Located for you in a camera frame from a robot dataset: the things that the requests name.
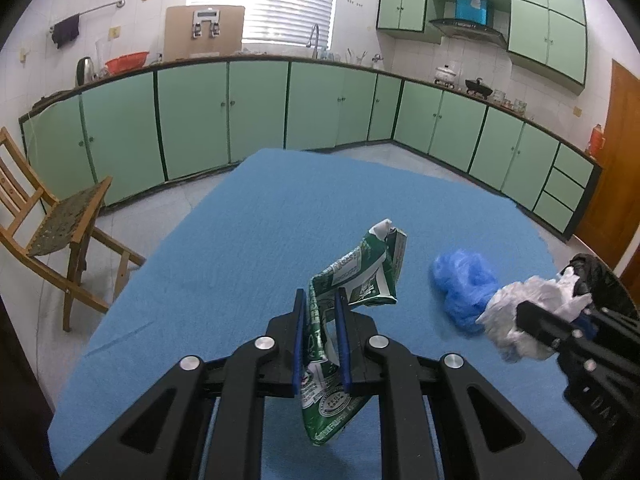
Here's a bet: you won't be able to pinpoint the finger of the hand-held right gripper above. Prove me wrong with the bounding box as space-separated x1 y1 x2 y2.
516 301 583 359
577 307 638 343

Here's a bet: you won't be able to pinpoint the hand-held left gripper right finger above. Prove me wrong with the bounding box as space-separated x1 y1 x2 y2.
336 287 581 480

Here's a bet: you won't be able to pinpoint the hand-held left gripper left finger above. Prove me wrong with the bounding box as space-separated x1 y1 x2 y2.
60 288 307 480

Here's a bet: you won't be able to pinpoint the white plastic bag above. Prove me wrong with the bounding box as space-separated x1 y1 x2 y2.
476 267 593 363

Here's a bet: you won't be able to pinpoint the bin with black bag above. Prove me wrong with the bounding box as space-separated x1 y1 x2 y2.
567 254 640 311

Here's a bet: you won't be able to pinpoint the dark green crushed carton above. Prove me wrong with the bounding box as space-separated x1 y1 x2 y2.
299 219 408 447

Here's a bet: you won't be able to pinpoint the blue plastic bag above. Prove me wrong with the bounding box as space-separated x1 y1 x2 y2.
432 248 501 337

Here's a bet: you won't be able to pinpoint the blue felt mat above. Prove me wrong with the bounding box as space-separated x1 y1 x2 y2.
47 147 596 480

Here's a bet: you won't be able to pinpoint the wooden door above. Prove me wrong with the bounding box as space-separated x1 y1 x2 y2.
575 59 640 261

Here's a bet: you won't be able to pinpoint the row of glass cups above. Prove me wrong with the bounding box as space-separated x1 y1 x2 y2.
492 89 528 112

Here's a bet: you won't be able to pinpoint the green base cabinet run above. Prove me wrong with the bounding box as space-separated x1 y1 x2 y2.
19 57 603 241

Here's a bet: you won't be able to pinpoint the wooden chair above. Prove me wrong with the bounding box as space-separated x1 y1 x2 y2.
0 127 147 332

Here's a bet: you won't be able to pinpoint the steel range hood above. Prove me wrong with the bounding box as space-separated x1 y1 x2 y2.
429 17 506 50

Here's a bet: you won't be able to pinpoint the red plastic basin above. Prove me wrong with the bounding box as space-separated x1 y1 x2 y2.
105 51 150 73

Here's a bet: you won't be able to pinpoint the brown cardboard box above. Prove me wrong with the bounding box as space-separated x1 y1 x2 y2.
164 5 246 60

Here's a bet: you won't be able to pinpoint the white window blinds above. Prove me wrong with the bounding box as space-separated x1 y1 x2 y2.
186 0 341 46

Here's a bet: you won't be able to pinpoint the dark hanging cloth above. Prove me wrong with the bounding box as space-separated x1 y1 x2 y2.
51 15 81 50

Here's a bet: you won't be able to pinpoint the green wall cabinets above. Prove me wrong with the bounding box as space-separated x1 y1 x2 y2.
376 0 588 95

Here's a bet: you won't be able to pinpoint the blue hood duct cover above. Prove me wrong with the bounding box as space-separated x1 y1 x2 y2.
455 0 490 25

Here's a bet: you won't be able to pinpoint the steel towel rail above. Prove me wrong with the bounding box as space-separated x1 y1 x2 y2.
49 0 126 31

